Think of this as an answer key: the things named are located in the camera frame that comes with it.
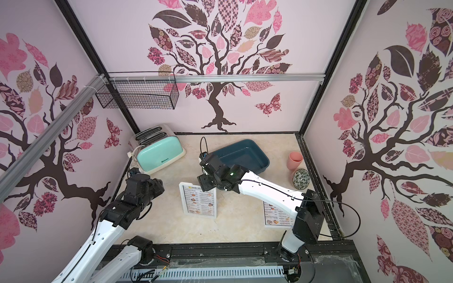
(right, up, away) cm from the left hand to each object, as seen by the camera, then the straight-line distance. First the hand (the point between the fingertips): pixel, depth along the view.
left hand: (160, 186), depth 77 cm
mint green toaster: (-8, +18, +13) cm, 24 cm away
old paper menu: (+54, -16, +8) cm, 57 cm away
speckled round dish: (+71, 0, +18) cm, 73 cm away
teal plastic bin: (+42, +14, +34) cm, 56 cm away
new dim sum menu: (+17, -7, +1) cm, 19 cm away
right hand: (+20, +5, -1) cm, 21 cm away
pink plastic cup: (+67, +11, +18) cm, 70 cm away
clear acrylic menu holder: (+10, -9, +4) cm, 14 cm away
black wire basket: (-18, +49, +18) cm, 55 cm away
